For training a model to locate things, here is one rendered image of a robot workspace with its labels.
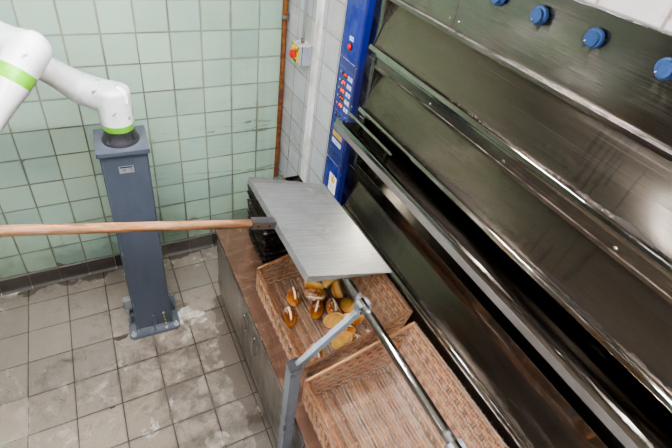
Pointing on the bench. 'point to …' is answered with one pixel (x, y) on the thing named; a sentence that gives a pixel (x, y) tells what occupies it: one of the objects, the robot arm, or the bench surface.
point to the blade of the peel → (316, 230)
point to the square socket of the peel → (263, 223)
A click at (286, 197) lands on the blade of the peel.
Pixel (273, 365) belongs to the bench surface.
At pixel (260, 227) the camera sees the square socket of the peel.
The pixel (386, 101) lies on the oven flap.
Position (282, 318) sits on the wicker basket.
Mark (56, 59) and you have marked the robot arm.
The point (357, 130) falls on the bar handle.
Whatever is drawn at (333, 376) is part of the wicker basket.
